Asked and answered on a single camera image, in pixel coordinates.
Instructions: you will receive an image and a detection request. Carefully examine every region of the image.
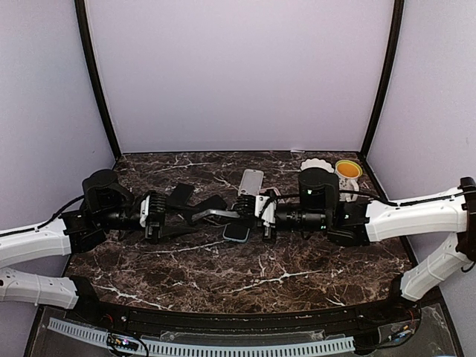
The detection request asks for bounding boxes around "black smartphone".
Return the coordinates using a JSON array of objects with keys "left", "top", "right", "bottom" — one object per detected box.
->
[{"left": 184, "top": 195, "right": 228, "bottom": 225}]

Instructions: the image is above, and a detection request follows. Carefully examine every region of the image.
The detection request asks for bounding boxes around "white patterned mug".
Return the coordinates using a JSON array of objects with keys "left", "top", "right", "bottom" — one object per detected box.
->
[{"left": 335, "top": 171, "right": 359, "bottom": 202}]

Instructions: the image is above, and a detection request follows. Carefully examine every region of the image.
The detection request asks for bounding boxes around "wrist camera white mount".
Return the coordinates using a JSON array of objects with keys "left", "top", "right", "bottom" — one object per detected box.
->
[
  {"left": 232, "top": 195, "right": 277, "bottom": 228},
  {"left": 140, "top": 191, "right": 167, "bottom": 228}
]

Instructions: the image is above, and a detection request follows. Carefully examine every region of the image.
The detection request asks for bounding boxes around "pink phone case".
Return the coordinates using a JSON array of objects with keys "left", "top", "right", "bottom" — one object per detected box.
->
[{"left": 259, "top": 187, "right": 280, "bottom": 196}]

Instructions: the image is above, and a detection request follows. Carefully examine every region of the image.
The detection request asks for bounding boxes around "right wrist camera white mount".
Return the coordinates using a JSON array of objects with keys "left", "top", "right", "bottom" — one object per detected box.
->
[{"left": 232, "top": 195, "right": 277, "bottom": 228}]

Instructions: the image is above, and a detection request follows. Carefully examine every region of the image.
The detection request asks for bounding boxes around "right black frame post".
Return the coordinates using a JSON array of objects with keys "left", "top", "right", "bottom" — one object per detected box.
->
[{"left": 359, "top": 0, "right": 405, "bottom": 161}]

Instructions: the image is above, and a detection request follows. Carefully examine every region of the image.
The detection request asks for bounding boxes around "white phone case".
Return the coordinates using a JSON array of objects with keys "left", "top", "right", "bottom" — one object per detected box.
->
[{"left": 238, "top": 169, "right": 264, "bottom": 196}]

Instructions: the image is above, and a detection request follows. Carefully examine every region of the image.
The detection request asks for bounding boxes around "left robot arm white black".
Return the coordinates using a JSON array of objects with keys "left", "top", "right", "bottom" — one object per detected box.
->
[{"left": 1, "top": 169, "right": 194, "bottom": 324}]

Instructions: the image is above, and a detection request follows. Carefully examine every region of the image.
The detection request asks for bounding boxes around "white slotted cable duct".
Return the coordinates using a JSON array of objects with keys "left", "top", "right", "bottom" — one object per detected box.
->
[{"left": 47, "top": 318, "right": 356, "bottom": 357}]

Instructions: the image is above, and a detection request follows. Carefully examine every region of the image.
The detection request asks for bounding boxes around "small green circuit board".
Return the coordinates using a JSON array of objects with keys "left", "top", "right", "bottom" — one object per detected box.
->
[{"left": 106, "top": 333, "right": 139, "bottom": 353}]

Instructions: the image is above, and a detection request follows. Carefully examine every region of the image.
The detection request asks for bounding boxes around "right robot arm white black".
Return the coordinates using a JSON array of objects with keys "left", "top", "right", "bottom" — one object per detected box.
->
[{"left": 254, "top": 167, "right": 475, "bottom": 323}]

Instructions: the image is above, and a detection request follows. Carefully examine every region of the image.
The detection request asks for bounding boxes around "left black frame post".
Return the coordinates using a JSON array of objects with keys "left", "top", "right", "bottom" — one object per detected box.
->
[{"left": 74, "top": 0, "right": 122, "bottom": 161}]

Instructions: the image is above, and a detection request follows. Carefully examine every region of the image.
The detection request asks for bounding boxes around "black frame post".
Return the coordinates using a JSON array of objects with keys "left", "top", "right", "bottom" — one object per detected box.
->
[
  {"left": 74, "top": 0, "right": 122, "bottom": 161},
  {"left": 359, "top": 0, "right": 405, "bottom": 161}
]

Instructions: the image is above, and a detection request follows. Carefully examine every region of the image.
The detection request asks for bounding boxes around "white scalloped bowl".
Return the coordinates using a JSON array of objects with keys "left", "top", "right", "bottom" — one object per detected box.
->
[{"left": 300, "top": 158, "right": 335, "bottom": 173}]

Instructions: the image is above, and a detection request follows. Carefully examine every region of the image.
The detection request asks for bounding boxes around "phone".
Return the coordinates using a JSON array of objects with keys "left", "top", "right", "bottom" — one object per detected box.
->
[
  {"left": 191, "top": 208, "right": 240, "bottom": 224},
  {"left": 222, "top": 223, "right": 250, "bottom": 243},
  {"left": 167, "top": 183, "right": 195, "bottom": 209}
]

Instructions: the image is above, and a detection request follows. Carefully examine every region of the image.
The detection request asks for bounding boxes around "black front rail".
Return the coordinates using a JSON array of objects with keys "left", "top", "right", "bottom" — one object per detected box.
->
[{"left": 65, "top": 300, "right": 421, "bottom": 335}]

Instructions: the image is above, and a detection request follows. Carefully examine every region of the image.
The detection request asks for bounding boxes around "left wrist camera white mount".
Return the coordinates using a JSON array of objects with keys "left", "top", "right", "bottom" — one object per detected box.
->
[{"left": 140, "top": 191, "right": 167, "bottom": 228}]

